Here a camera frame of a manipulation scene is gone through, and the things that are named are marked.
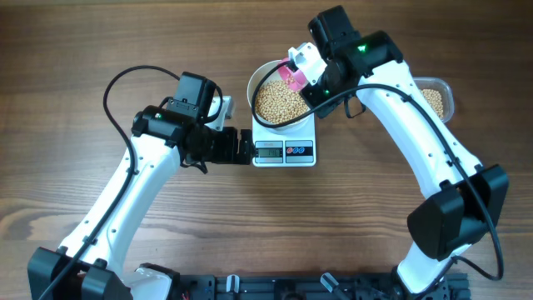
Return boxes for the black cable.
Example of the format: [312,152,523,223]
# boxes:
[37,65,182,300]
[250,60,506,299]

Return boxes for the white bowl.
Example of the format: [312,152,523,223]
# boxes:
[247,60,311,128]

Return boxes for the clear plastic container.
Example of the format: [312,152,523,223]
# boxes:
[414,77,455,123]

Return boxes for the pink measuring scoop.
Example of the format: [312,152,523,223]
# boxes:
[277,57,308,93]

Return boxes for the right black cable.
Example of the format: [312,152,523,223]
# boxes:
[250,60,506,299]

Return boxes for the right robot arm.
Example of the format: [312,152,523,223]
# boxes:
[302,6,509,298]

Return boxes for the white digital kitchen scale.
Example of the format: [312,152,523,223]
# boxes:
[252,114,316,168]

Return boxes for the soybeans in bowl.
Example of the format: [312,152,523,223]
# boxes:
[256,80,309,124]

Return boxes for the pile of soybeans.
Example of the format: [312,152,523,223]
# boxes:
[421,88,444,118]

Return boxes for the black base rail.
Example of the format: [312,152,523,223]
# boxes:
[178,272,471,300]

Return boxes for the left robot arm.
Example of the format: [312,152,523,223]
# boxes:
[27,72,252,299]

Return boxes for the left black cable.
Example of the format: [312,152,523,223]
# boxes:
[37,65,182,300]

